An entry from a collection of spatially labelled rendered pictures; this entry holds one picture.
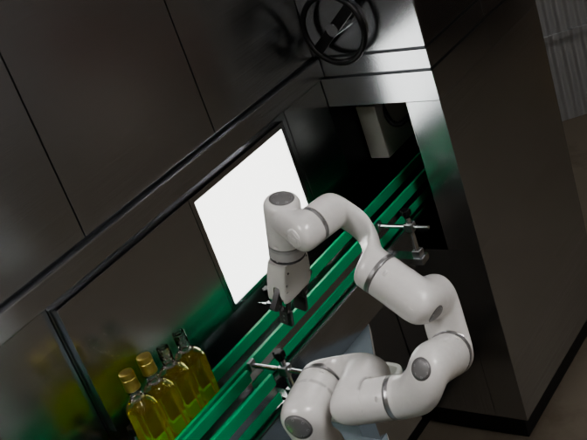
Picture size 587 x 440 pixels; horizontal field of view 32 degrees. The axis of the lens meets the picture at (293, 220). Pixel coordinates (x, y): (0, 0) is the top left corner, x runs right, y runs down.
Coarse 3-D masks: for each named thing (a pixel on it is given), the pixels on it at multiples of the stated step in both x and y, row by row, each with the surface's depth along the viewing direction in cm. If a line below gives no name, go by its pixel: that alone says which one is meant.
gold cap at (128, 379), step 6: (120, 372) 219; (126, 372) 218; (132, 372) 217; (120, 378) 217; (126, 378) 217; (132, 378) 217; (126, 384) 218; (132, 384) 218; (138, 384) 219; (126, 390) 219; (132, 390) 218
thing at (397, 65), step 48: (384, 0) 269; (432, 0) 273; (480, 0) 294; (528, 0) 319; (384, 48) 278; (432, 48) 273; (480, 48) 295; (336, 96) 296; (384, 96) 286; (432, 96) 277
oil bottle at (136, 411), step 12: (144, 396) 221; (132, 408) 220; (144, 408) 219; (156, 408) 222; (132, 420) 222; (144, 420) 219; (156, 420) 222; (144, 432) 222; (156, 432) 222; (168, 432) 225
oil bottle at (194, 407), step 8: (168, 368) 227; (176, 368) 227; (184, 368) 229; (168, 376) 227; (176, 376) 227; (184, 376) 229; (192, 376) 231; (176, 384) 227; (184, 384) 229; (192, 384) 231; (184, 392) 229; (192, 392) 231; (184, 400) 229; (192, 400) 231; (200, 400) 233; (192, 408) 231; (200, 408) 233; (192, 416) 231
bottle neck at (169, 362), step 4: (164, 344) 227; (156, 348) 227; (160, 348) 228; (164, 348) 226; (168, 348) 226; (160, 352) 226; (164, 352) 226; (168, 352) 226; (160, 356) 226; (164, 356) 226; (168, 356) 226; (172, 356) 228; (164, 360) 226; (168, 360) 227; (172, 360) 227; (164, 364) 227; (168, 364) 227; (172, 364) 228
